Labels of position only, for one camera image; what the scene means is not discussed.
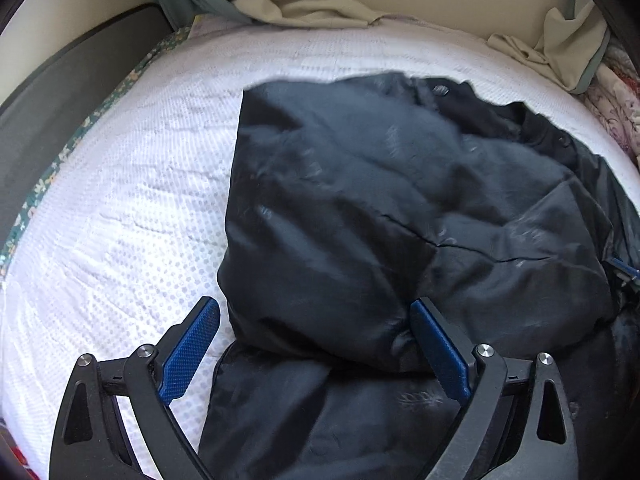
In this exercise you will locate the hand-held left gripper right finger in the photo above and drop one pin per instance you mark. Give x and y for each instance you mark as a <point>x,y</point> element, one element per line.
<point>440,350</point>

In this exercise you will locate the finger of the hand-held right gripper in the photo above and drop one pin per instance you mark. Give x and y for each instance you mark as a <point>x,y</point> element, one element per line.
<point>624,269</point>

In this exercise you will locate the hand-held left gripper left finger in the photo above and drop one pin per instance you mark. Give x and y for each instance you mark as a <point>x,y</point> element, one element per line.
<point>192,350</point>

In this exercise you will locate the black padded jacket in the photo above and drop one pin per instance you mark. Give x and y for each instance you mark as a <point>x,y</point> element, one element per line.
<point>375,210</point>

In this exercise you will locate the purple floral blanket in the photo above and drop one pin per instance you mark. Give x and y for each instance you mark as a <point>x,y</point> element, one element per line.
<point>620,100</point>

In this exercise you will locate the white dotted mattress cover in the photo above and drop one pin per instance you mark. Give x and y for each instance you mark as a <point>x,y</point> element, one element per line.
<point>150,185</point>

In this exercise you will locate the red patterned cloth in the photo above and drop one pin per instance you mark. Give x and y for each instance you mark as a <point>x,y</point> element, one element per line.
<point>22,465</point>

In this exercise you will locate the dark grey bed board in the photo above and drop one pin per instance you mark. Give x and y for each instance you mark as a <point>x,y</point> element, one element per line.
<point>60,110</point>

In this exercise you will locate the beige bed sheet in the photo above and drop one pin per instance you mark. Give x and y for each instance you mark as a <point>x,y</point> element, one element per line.
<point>310,7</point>

